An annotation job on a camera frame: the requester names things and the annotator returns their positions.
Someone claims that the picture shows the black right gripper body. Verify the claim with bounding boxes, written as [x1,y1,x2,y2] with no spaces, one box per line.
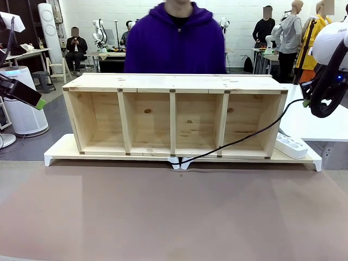
[300,80,314,102]

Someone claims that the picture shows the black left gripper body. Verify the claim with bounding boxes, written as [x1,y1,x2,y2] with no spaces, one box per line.
[0,73,28,101]

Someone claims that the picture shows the black power cable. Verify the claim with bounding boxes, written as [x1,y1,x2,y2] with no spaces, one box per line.
[170,98,307,171]

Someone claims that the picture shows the grey plastic stool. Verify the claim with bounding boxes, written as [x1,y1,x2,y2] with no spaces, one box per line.
[31,71,57,94]

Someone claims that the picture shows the white round air purifier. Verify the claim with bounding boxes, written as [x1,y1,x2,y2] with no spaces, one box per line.
[0,66,50,138]

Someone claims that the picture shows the mannequin in yellow jacket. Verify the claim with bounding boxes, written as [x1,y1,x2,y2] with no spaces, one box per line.
[295,0,335,88]

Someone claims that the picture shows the black bag on table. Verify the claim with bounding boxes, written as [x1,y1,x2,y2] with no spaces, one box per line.
[0,40,27,57]

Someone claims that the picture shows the small wooden step stool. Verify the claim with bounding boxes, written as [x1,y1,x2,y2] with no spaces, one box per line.
[48,57,73,84]

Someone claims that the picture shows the light wooden background table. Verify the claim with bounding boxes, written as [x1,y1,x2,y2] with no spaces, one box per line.
[4,48,52,76]

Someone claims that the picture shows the black tripod stand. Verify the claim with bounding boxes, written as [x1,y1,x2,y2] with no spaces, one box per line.
[292,15,319,85]

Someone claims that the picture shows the white power strip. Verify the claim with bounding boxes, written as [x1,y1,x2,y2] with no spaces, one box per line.
[274,132,309,160]

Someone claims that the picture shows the white fan base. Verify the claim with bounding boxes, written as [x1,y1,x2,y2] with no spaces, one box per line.
[0,132,17,149]

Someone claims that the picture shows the grey background desk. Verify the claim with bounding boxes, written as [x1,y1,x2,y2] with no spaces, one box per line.
[251,48,281,74]
[225,48,234,73]

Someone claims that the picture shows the wooden riser with white legs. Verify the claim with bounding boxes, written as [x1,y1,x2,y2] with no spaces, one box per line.
[181,148,322,172]
[43,133,181,171]

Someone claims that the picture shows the mannequin in grey hoodie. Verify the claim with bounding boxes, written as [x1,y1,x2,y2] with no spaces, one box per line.
[276,0,304,84]

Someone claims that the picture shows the black backpack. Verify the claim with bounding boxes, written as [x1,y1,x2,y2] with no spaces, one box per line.
[243,56,254,73]

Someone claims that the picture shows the seated person in black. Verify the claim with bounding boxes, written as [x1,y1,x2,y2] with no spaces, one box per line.
[64,27,89,77]

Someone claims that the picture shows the tall white air conditioner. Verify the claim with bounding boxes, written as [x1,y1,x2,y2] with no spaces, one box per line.
[37,3,64,73]

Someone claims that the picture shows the dark-haired person in black sweater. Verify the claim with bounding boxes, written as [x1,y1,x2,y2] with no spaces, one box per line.
[252,5,277,50]

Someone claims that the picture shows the black box under table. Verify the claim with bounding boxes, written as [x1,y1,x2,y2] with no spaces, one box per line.
[98,55,126,73]

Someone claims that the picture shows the background person in plaid shirt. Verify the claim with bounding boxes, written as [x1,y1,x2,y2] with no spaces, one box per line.
[120,20,134,47]

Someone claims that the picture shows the four-compartment wooden shelf box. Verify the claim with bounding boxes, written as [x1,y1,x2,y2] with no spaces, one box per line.
[62,72,289,160]

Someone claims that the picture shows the person in purple hoodie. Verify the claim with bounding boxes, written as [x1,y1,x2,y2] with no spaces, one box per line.
[123,0,228,74]

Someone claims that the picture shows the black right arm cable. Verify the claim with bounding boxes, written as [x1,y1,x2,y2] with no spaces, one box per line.
[309,34,348,119]

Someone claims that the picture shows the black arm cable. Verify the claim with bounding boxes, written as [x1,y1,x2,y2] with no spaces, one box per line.
[0,16,16,69]
[309,34,348,119]

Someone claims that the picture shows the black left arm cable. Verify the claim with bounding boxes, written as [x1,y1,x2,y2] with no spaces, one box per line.
[0,16,16,69]

